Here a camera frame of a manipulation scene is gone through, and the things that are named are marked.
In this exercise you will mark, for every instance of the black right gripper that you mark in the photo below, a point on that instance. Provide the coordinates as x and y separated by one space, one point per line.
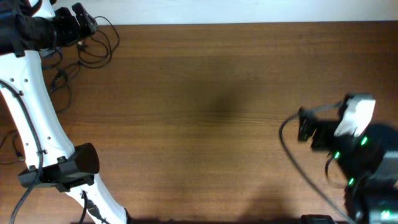
308 122

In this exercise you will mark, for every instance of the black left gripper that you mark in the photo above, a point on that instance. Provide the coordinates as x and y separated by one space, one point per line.
72 23

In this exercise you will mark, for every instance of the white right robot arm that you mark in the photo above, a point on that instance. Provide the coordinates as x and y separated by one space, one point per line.
368 162

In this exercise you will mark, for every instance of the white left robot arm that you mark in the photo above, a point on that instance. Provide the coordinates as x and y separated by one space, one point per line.
30 30

